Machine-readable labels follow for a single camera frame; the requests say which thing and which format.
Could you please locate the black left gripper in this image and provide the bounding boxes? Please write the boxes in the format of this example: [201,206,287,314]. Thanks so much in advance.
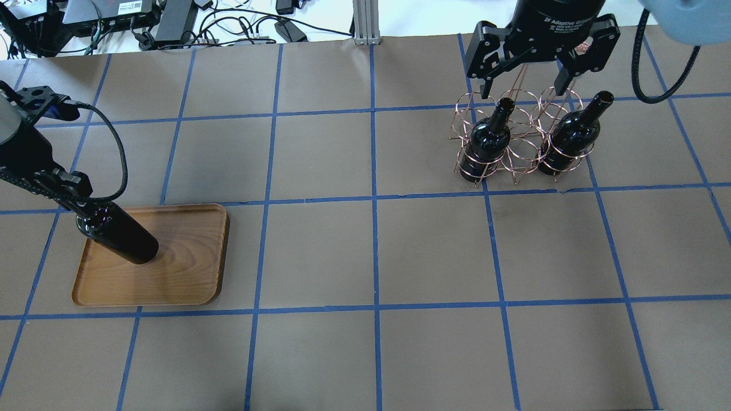
[1,128,94,214]

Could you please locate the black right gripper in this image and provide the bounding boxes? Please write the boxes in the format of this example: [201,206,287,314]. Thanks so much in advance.
[465,1,621,100]

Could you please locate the dark wine bottle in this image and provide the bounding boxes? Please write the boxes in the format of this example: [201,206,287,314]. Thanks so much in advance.
[459,97,515,183]
[75,202,159,264]
[537,90,614,175]

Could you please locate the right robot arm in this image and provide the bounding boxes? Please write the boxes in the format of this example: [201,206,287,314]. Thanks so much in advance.
[464,1,730,104]

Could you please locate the wooden tray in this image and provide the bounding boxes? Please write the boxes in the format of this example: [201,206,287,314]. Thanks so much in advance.
[71,204,229,307]

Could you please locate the copper wire bottle basket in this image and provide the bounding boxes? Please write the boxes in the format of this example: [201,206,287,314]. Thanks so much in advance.
[448,65,584,186]

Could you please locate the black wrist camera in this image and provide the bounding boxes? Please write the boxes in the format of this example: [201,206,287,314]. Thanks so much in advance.
[7,86,81,124]

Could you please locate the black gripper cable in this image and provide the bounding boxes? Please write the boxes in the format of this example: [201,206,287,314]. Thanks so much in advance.
[71,102,128,202]

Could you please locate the aluminium frame post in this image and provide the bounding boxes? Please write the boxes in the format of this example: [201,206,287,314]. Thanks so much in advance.
[352,0,382,45]

